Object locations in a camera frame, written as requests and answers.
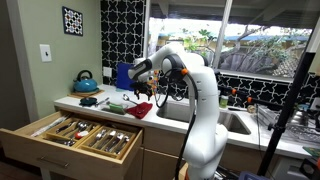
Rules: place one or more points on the stainless steel sink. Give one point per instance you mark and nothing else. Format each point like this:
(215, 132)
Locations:
(181, 112)

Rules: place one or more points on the teal kettle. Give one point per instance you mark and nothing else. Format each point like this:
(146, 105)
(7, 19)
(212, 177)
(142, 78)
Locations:
(84, 82)

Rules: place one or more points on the white wall outlet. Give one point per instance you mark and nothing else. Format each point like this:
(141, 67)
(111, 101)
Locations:
(107, 71)

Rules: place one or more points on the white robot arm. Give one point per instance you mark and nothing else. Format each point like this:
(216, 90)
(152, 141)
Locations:
(205, 139)

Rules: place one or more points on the dish drying rack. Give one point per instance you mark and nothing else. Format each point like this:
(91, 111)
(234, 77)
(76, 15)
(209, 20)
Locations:
(298, 127)

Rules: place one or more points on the red towel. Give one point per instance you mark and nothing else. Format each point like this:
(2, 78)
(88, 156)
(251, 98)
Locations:
(140, 111)

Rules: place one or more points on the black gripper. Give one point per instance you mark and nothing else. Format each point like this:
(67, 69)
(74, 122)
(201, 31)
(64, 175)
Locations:
(142, 88)

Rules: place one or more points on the black tripod pole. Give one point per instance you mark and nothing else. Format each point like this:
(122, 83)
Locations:
(301, 73)

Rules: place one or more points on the large silver spoon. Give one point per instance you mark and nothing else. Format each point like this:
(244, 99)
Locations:
(126, 98)

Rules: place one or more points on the wooden trivet board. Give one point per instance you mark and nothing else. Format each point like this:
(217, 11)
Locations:
(80, 95)

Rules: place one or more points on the green sponge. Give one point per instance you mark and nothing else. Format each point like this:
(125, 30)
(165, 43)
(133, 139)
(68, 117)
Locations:
(118, 109)

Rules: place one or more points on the black round lid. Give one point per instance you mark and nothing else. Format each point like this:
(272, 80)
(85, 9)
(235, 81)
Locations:
(88, 101)

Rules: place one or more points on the open wooden drawer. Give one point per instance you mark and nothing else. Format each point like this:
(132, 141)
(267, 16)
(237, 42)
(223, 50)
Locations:
(28, 145)

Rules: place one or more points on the white light switch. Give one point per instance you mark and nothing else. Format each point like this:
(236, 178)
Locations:
(45, 53)

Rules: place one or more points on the bamboo cutlery organizer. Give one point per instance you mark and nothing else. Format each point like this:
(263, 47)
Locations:
(108, 139)

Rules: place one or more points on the blue cutting board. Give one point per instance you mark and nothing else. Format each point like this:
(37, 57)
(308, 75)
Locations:
(123, 80)

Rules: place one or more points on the patterned wall tile art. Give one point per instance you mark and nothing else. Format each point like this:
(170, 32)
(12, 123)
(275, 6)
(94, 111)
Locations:
(72, 21)

